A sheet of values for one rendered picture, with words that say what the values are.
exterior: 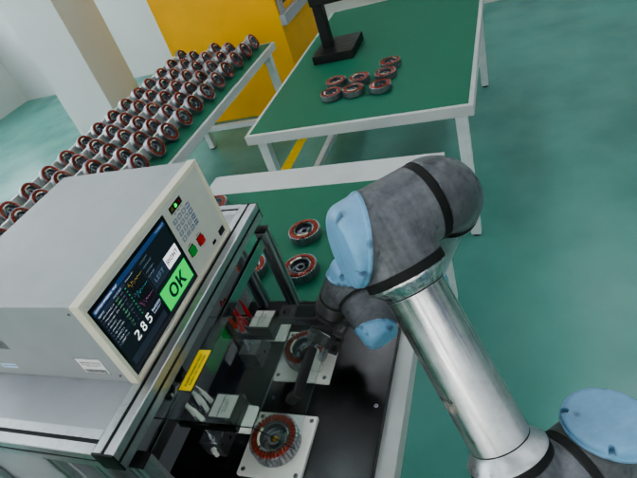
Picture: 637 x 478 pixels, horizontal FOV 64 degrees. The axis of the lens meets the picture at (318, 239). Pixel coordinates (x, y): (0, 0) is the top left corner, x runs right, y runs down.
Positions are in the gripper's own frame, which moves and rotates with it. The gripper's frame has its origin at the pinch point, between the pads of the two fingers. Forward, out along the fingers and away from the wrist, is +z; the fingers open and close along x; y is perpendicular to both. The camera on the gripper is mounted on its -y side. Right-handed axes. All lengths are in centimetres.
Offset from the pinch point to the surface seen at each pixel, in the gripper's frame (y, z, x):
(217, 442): -11.8, 3.3, -27.4
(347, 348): 9.9, -3.0, 3.5
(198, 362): -19.3, -20.3, -23.8
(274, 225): -25, 20, 59
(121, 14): -350, 203, 508
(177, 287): -29.2, -25.7, -12.8
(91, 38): -250, 116, 293
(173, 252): -32.2, -30.8, -8.7
